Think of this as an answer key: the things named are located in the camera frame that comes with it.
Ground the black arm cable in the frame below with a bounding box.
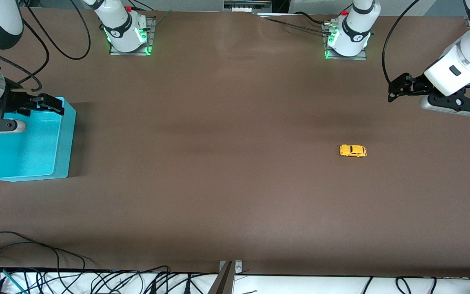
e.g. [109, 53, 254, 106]
[19, 0, 92, 61]
[383, 0, 421, 86]

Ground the thick black base cable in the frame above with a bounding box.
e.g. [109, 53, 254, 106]
[292, 11, 332, 27]

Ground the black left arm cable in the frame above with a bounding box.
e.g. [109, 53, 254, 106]
[383, 0, 421, 86]

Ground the teal plastic bin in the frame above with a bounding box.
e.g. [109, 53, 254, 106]
[0, 97, 76, 182]

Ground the thin grey cable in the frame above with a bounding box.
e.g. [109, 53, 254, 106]
[255, 14, 328, 36]

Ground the metal table edge bracket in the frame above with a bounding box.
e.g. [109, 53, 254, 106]
[219, 260, 244, 275]

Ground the grey power strip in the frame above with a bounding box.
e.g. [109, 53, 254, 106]
[224, 0, 273, 13]

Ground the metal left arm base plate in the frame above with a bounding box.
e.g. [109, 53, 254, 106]
[323, 22, 368, 61]

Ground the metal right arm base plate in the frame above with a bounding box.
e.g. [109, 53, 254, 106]
[109, 16, 156, 56]

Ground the yellow beetle toy car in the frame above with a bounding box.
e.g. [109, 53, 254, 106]
[339, 144, 368, 158]

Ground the black curled cable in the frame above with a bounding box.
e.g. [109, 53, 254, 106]
[395, 277, 413, 294]

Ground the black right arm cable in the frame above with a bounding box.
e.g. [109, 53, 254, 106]
[19, 0, 92, 61]

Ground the grey slanted metal bar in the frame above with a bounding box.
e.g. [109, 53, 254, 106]
[207, 261, 235, 294]

